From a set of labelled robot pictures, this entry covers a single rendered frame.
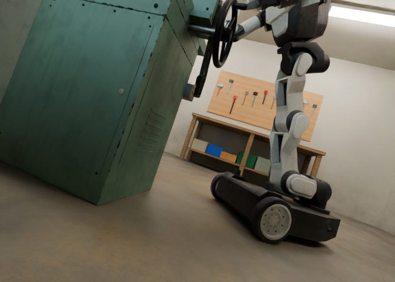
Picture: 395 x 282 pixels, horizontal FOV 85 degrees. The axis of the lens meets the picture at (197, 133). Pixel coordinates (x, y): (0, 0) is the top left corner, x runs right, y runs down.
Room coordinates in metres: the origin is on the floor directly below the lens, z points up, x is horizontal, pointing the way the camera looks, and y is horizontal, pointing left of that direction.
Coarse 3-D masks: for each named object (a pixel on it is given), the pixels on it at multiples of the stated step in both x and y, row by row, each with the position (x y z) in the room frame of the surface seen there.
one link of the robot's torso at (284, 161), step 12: (300, 120) 1.18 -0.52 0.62; (276, 132) 1.29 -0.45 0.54; (288, 132) 1.20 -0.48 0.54; (300, 132) 1.19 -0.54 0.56; (276, 144) 1.32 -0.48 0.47; (288, 144) 1.20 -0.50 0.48; (276, 156) 1.32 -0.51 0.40; (288, 156) 1.24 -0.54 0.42; (276, 168) 1.28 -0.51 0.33; (288, 168) 1.24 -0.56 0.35; (276, 180) 1.27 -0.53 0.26; (288, 192) 1.23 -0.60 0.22
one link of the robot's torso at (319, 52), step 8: (280, 48) 1.26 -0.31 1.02; (288, 48) 1.20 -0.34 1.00; (296, 48) 1.27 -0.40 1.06; (304, 48) 1.29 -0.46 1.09; (312, 48) 1.20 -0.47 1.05; (320, 48) 1.22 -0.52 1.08; (288, 56) 1.21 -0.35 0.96; (312, 56) 1.23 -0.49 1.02; (320, 56) 1.22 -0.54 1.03; (328, 56) 1.26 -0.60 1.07; (280, 64) 1.28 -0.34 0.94; (288, 64) 1.22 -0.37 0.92; (320, 64) 1.24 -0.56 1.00; (328, 64) 1.26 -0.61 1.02; (288, 72) 1.23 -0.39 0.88; (312, 72) 1.28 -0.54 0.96; (320, 72) 1.30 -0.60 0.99
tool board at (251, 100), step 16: (224, 80) 4.29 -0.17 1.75; (240, 80) 4.22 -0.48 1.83; (256, 80) 4.15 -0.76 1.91; (224, 96) 4.27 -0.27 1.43; (240, 96) 4.20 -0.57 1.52; (256, 96) 4.13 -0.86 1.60; (272, 96) 4.07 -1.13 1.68; (304, 96) 3.95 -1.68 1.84; (320, 96) 3.89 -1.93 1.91; (224, 112) 4.24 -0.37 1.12; (240, 112) 4.18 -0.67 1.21; (256, 112) 4.11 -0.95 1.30; (272, 112) 4.05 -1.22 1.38; (304, 112) 3.93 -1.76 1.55
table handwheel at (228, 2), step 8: (232, 0) 0.81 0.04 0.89; (224, 8) 0.79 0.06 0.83; (232, 8) 0.92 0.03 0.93; (224, 16) 0.79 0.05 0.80; (232, 16) 0.96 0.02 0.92; (192, 24) 0.95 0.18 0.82; (216, 24) 0.80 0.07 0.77; (224, 24) 0.83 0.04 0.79; (232, 24) 0.99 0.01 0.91; (200, 32) 0.95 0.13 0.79; (208, 32) 0.93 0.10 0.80; (216, 32) 0.80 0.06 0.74; (224, 32) 0.88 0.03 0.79; (232, 32) 0.93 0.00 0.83; (216, 40) 0.82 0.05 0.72; (224, 40) 0.92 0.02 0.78; (232, 40) 1.03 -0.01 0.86; (216, 48) 0.84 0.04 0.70; (224, 48) 0.96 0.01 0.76; (216, 56) 0.87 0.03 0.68; (224, 56) 1.03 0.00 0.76; (216, 64) 0.92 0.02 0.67
